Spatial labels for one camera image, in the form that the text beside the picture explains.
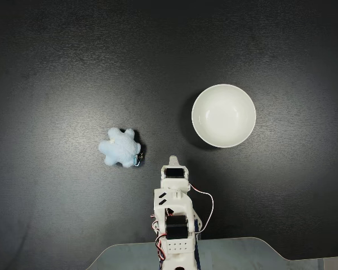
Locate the white bowl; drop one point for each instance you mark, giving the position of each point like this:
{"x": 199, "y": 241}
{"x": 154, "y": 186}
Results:
{"x": 223, "y": 116}

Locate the skyblue plush doll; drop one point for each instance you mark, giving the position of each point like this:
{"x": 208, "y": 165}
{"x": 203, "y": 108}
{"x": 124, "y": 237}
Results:
{"x": 119, "y": 147}

